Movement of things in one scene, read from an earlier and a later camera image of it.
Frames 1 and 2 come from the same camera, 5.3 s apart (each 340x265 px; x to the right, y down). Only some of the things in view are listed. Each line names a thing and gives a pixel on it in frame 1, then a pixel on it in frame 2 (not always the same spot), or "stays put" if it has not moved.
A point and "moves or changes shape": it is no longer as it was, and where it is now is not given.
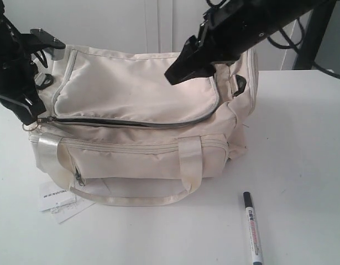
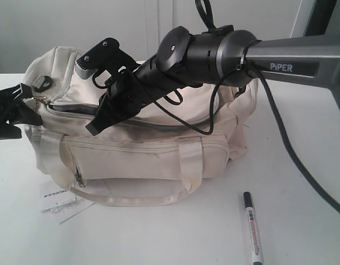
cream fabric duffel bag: [116, 131] moves or changes shape
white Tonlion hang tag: [51, 198] stays put
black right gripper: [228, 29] to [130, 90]
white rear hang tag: [65, 212] stays put
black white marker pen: [254, 239] stays put
